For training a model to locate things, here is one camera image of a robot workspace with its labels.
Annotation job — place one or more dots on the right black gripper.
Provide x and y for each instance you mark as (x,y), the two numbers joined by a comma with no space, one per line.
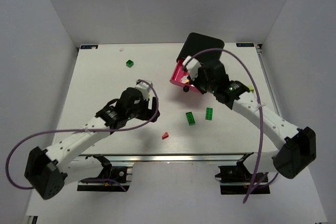
(198,80)

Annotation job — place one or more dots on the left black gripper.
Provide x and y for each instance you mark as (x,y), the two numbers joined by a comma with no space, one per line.
(148,107)

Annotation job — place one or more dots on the pink drawer with black knob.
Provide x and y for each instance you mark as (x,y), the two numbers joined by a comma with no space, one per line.
(190,80)

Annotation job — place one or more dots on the red slope lego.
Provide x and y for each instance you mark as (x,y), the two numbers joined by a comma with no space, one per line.
(165,135)

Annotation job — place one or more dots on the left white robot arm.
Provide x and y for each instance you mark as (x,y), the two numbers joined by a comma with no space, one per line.
(48,170)

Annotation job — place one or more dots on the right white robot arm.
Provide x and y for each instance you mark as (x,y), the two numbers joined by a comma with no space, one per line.
(295,147)

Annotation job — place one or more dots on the long green lego brick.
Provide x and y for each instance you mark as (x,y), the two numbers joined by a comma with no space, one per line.
(209,114)
(190,118)

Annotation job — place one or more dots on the black drawer housing box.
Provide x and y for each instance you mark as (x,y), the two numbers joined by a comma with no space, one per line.
(196,42)

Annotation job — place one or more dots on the small dark green lego cube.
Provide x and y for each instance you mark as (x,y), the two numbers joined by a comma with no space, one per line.
(129,63)

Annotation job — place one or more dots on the blue label sticker right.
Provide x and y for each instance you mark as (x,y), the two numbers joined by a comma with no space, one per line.
(244,44)

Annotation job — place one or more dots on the blue label sticker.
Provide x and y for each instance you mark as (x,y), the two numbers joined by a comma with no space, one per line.
(244,44)
(85,47)

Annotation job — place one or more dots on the blue label sticker left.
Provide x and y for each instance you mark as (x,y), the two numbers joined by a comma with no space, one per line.
(85,47)

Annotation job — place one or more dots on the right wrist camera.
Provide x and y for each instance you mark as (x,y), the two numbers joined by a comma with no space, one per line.
(191,65)

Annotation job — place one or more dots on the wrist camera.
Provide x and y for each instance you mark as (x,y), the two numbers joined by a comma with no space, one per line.
(144,87)
(191,65)

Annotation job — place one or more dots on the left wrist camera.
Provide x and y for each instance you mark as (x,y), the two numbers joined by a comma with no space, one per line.
(144,87)

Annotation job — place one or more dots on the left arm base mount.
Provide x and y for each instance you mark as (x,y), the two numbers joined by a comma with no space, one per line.
(112,178)

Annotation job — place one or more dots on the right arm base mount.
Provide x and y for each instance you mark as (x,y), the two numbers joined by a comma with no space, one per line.
(234,179)

